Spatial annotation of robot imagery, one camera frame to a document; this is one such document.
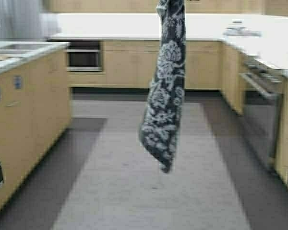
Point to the black white patterned cloth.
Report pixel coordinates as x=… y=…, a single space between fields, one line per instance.
x=160 y=126

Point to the back wooden cabinet run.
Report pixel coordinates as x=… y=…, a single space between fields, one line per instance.
x=132 y=63

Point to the built-in black oven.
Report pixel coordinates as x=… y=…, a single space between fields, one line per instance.
x=84 y=56

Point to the wooden island cabinet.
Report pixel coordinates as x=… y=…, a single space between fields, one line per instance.
x=35 y=109

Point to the stainless oven with handle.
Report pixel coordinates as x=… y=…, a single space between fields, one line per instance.
x=262 y=102

